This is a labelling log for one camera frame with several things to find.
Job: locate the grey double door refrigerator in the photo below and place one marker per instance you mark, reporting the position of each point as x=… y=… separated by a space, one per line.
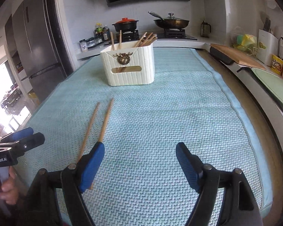
x=40 y=46

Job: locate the wooden chopstick two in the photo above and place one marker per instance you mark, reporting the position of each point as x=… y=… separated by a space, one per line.
x=106 y=119

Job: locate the wooden chopstick three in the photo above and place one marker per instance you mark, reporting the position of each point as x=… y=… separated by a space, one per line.
x=112 y=41

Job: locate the dark glass kettle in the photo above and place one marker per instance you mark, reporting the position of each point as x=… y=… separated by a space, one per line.
x=205 y=29

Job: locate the wooden cutting board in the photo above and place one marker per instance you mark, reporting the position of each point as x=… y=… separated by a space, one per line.
x=229 y=55

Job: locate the black pot red lid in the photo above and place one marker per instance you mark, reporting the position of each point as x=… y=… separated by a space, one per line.
x=126 y=25

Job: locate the wooden chopstick six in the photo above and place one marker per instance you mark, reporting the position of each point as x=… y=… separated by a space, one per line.
x=148 y=40

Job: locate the person's left hand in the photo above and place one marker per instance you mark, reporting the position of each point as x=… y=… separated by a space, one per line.
x=10 y=192

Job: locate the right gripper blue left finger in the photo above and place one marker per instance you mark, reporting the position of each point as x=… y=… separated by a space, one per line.
x=75 y=181

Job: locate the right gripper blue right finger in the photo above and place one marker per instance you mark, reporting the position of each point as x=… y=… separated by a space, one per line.
x=204 y=181

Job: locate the white spice jar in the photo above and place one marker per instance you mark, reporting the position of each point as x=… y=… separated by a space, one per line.
x=83 y=45

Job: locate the wooden chopstick five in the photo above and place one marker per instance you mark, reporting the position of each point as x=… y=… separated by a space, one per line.
x=143 y=36

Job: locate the wooden chopstick four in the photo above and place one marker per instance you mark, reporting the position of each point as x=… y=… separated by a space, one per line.
x=120 y=40

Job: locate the wooden chopstick one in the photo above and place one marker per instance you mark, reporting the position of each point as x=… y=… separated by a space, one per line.
x=88 y=131

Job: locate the sauce bottles group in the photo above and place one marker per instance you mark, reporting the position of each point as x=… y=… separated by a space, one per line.
x=102 y=33

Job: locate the yellow green cloth bundle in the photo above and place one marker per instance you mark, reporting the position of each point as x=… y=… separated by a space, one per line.
x=245 y=42

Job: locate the light blue woven mat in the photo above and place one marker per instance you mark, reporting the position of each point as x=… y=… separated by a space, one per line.
x=140 y=181

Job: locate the black wok glass lid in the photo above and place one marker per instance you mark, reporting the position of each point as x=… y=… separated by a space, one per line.
x=170 y=22

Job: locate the yellow snack packet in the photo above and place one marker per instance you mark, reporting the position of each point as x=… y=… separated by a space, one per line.
x=277 y=65

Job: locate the green cutting board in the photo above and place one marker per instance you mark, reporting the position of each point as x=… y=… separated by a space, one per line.
x=272 y=84

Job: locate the white knife block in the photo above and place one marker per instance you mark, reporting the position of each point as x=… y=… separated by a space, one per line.
x=267 y=44

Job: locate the black gas stove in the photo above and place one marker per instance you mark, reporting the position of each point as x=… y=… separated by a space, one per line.
x=166 y=34

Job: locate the cream ribbed utensil holder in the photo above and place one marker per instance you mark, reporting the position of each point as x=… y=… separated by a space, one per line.
x=129 y=65

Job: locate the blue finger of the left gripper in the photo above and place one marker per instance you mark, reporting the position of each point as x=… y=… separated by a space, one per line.
x=28 y=143
x=13 y=137

